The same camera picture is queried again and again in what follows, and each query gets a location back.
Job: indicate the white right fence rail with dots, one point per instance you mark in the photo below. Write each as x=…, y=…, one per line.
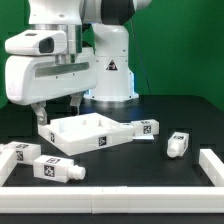
x=212, y=166

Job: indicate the white left fence rail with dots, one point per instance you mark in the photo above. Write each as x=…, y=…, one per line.
x=8, y=161

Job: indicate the white square table top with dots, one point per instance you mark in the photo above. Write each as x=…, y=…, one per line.
x=84, y=133

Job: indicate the white fence rail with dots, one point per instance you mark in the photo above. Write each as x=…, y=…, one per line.
x=126, y=200
x=8, y=161
x=212, y=166

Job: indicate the white front fence rail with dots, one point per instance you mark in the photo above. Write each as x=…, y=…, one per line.
x=126, y=200

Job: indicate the white marker tag sheet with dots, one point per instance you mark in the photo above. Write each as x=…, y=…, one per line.
x=144, y=137

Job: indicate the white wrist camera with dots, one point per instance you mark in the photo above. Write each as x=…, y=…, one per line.
x=37, y=42

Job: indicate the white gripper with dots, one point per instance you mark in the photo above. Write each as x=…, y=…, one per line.
x=31, y=80

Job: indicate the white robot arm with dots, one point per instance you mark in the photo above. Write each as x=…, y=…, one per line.
x=76, y=48

